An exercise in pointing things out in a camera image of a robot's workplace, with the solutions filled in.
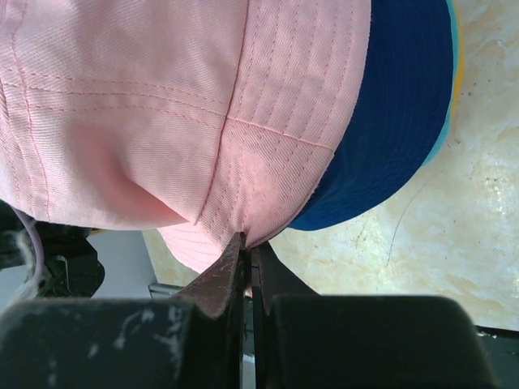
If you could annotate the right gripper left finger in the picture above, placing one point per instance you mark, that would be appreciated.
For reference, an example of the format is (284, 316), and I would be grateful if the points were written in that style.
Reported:
(212, 333)

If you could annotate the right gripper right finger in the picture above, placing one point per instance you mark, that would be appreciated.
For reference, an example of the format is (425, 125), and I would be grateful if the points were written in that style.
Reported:
(286, 334)

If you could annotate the pink hat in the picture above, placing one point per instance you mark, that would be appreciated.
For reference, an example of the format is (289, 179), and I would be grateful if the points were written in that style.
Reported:
(200, 119)

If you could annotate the dark blue bucket hat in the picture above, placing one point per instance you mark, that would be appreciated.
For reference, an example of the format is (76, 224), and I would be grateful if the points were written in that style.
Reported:
(401, 117)

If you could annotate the orange bucket hat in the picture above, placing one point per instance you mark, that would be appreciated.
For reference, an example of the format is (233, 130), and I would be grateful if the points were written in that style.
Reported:
(458, 57)

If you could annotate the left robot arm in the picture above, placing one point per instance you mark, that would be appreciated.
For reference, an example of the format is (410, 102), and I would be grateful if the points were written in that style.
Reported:
(59, 260)

